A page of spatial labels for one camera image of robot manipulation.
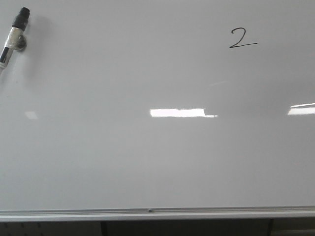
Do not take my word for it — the black and white marker pen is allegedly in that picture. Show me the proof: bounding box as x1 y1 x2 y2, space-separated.
0 7 30 73

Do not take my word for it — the white whiteboard with aluminium frame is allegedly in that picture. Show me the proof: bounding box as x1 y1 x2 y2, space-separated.
0 0 315 222

